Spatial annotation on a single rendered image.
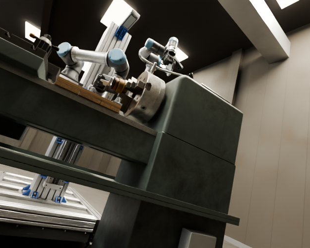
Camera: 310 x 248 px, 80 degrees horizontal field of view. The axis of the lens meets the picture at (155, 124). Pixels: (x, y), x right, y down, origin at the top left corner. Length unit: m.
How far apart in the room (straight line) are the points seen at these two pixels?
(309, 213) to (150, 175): 3.12
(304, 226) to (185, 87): 3.11
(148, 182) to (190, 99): 0.53
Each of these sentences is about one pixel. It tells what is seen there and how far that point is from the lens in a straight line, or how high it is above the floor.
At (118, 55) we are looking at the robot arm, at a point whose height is 1.36.
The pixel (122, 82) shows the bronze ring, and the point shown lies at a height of 1.09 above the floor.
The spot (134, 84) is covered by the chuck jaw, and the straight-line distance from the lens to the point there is 1.09.
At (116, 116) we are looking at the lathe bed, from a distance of 0.93.
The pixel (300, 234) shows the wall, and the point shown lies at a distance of 3.80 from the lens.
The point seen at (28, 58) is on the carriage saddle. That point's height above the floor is 0.90.
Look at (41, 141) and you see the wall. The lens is 10.51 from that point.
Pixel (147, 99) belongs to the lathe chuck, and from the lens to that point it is 1.04.
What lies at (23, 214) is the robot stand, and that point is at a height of 0.19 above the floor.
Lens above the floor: 0.61
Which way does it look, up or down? 17 degrees up
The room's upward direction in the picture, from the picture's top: 18 degrees clockwise
